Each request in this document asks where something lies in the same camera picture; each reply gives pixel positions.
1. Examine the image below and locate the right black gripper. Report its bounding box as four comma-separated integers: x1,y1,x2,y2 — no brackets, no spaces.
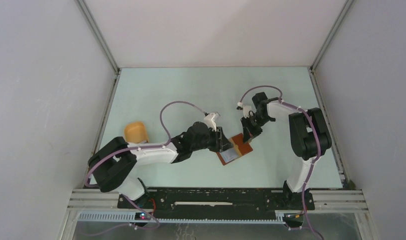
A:
240,113,272,144

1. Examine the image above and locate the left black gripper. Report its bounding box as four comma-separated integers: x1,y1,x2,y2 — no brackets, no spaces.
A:
191,125,233,153

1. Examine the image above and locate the brown leather card holder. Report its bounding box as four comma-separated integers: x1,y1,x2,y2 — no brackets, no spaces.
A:
216,133,253,166

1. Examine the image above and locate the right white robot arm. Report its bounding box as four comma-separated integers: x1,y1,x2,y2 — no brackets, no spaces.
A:
237,92,332,209

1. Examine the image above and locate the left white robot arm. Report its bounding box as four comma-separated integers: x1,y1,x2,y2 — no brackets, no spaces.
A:
88,121,233,208

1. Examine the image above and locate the orange plastic card tray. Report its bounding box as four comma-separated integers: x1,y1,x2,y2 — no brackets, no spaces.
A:
124,121,149,144

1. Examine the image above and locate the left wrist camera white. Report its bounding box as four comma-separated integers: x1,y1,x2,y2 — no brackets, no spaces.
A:
203,112,220,132

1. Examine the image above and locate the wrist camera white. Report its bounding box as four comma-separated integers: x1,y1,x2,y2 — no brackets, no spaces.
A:
203,112,220,132
236,102,253,119

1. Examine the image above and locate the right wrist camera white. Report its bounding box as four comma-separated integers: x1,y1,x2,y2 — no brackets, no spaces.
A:
236,102,253,119

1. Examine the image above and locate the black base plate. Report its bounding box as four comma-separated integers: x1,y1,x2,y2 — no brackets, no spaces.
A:
118,187,315,220

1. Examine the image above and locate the aluminium frame rail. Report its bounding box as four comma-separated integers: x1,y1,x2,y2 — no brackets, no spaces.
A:
67,188,369,214

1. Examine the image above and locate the white cable duct strip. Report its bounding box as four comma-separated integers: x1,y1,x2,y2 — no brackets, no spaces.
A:
77,211,284,224

